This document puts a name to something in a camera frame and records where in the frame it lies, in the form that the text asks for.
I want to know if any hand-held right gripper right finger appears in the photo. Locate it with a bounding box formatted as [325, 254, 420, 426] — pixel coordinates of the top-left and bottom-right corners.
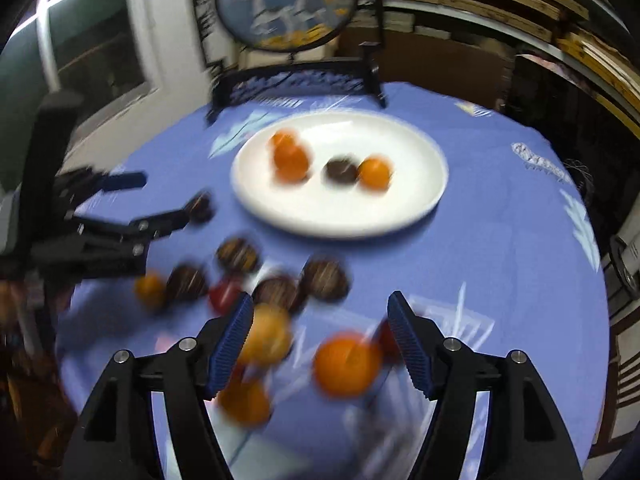
[386, 290, 584, 480]

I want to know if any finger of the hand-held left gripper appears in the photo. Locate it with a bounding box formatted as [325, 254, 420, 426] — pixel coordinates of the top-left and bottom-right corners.
[74, 194, 216, 244]
[55, 166, 149, 211]

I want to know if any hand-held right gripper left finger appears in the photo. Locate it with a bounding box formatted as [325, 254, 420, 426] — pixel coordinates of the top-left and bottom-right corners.
[60, 291, 256, 480]

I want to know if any pale yellow round fruit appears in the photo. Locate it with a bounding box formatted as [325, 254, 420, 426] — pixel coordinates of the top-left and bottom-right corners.
[237, 304, 295, 367]

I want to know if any small red fruit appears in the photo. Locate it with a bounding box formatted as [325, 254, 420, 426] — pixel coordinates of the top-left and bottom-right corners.
[207, 277, 243, 312]

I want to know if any white oval plate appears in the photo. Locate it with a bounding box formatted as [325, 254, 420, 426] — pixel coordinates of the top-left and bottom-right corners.
[230, 111, 449, 240]

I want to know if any yellow-orange citrus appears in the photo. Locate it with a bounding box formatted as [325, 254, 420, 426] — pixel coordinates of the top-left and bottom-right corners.
[357, 156, 394, 191]

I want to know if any blue patterned tablecloth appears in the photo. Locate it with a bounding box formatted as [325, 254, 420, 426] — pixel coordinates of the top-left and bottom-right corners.
[52, 80, 617, 480]

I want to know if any window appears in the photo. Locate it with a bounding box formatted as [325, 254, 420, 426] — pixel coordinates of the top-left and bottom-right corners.
[0, 0, 162, 186]

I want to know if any dark round object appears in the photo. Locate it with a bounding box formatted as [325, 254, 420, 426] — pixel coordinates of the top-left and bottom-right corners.
[607, 232, 640, 302]

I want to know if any round decorative screen black stand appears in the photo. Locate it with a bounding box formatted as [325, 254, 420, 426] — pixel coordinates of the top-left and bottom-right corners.
[202, 0, 389, 126]

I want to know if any brown cardboard box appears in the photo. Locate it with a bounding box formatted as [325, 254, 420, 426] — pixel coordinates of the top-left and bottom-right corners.
[340, 35, 517, 111]

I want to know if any wooden shelving with boards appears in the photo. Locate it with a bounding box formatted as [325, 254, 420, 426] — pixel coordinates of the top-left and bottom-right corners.
[380, 0, 640, 128]

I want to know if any tangled wire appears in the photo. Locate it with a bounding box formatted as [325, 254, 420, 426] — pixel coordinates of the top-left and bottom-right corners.
[562, 157, 597, 194]

